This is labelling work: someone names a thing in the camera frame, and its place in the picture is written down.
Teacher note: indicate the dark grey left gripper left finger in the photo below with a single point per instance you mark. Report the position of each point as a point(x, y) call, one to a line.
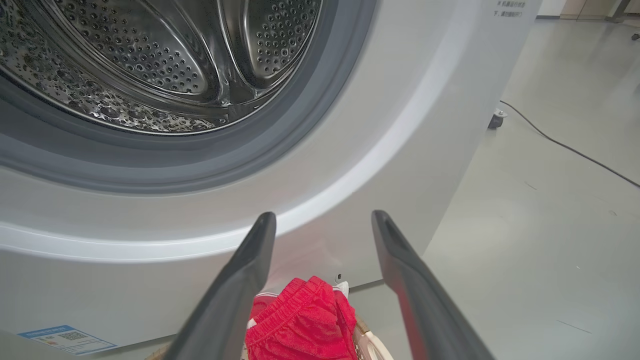
point(230, 300)

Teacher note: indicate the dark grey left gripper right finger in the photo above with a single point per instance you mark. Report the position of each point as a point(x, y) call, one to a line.
point(420, 300)

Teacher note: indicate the red clothes with white trim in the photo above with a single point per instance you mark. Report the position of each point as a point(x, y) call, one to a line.
point(300, 320)

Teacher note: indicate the cream perforated laundry basket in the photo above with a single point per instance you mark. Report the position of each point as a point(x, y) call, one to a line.
point(372, 347)

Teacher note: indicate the white front-load washing machine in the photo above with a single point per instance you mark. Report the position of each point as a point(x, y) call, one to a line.
point(400, 150)

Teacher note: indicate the blue white energy label sticker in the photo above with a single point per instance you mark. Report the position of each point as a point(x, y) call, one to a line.
point(65, 339)

